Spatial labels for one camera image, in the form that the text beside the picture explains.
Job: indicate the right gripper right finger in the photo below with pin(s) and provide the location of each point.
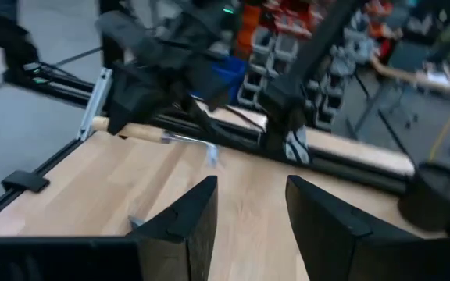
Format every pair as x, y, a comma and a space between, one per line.
334, 242

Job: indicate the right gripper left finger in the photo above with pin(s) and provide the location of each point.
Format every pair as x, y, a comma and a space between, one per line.
186, 234

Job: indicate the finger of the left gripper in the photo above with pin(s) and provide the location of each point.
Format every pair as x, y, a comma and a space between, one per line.
211, 86
139, 97

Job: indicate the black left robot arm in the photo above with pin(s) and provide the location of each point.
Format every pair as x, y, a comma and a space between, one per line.
315, 50

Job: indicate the blue plastic bin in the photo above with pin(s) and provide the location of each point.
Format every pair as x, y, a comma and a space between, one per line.
231, 76

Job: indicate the storage bin rack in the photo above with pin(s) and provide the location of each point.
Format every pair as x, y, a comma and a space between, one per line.
262, 43

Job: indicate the green potted plant black pot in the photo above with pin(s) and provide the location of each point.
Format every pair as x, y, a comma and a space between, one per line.
436, 195

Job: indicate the silver aluminium bracket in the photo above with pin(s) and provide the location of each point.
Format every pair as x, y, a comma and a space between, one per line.
94, 103

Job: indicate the black aluminium table frame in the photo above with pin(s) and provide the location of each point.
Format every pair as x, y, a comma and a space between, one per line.
358, 173

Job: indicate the black plastic frame clip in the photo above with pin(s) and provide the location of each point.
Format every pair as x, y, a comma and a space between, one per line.
26, 181

